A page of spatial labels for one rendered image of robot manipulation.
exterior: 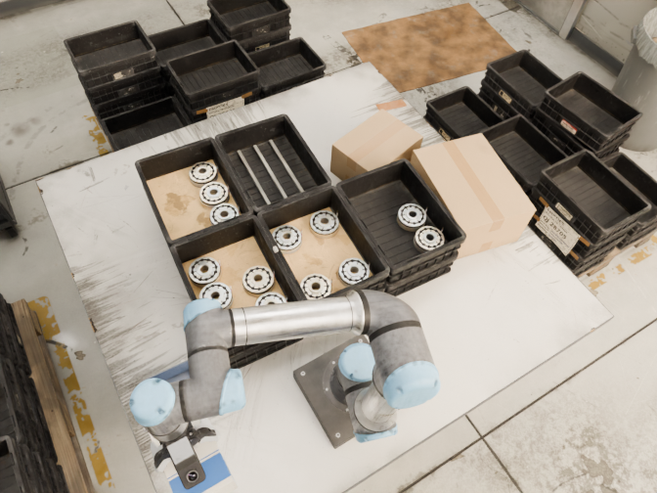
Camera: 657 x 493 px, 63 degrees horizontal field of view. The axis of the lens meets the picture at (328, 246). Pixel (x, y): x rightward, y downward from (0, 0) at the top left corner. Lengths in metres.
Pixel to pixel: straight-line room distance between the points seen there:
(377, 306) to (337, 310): 0.08
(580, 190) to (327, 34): 2.22
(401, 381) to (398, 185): 1.11
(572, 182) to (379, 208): 1.13
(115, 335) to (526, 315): 1.41
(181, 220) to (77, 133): 1.77
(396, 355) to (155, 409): 0.46
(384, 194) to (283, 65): 1.46
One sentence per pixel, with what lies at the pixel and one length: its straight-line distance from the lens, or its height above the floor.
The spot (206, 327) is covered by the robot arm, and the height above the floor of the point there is 1.45.
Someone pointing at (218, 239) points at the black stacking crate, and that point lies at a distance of 1.82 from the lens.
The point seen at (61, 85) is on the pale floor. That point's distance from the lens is 4.00.
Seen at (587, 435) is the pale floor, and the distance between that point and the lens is 2.74.
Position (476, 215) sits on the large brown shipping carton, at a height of 0.90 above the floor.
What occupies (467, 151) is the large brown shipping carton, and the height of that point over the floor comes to 0.90.
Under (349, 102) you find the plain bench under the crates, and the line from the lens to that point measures 2.54.
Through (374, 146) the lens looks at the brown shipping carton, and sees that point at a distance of 2.13.
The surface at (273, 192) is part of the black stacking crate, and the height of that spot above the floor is 0.83.
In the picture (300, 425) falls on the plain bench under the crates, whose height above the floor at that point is 0.70.
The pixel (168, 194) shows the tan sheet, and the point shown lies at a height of 0.83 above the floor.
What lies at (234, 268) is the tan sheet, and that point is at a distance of 1.81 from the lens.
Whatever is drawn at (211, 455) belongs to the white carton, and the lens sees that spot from 1.28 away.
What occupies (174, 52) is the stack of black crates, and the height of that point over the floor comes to 0.38.
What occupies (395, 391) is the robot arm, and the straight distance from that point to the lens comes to 1.08.
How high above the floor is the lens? 2.37
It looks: 56 degrees down
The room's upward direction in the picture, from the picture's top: 4 degrees clockwise
